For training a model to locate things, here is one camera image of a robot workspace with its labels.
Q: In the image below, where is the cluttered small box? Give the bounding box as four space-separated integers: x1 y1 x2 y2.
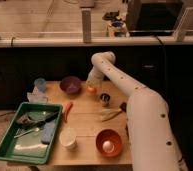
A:
107 21 130 37

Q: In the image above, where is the white paper cup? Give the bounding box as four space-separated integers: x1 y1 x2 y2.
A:
59 128 76 150

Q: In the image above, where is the small metal cup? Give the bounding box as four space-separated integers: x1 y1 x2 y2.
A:
100 93 110 107

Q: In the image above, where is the green plastic tray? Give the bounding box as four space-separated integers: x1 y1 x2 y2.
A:
0 102 62 164

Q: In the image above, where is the blue plastic cup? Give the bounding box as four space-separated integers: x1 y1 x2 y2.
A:
34 78 46 92

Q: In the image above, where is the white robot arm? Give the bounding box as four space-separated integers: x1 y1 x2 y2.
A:
86 52 189 171

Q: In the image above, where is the black remote control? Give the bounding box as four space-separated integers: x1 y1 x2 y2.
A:
120 102 127 112

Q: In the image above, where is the dark monitor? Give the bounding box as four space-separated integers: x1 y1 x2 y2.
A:
126 0 183 31

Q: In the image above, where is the black handled knife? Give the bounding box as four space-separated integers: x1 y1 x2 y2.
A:
16 112 58 129

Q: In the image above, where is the grey metal post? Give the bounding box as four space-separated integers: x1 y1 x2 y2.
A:
81 8 91 43

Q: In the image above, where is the purple bowl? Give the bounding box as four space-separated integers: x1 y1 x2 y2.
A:
60 76 81 94

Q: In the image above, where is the orange carrot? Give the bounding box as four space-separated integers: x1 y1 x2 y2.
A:
63 102 73 123

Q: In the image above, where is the orange bowl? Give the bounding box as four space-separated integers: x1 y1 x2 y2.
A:
96 129 122 157

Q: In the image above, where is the blue sponge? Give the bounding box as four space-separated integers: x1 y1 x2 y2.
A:
41 122 55 144

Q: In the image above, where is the white egg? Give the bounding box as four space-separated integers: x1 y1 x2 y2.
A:
103 141 114 153

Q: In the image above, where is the white plastic spoon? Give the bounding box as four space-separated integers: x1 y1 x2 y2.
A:
14 128 40 139

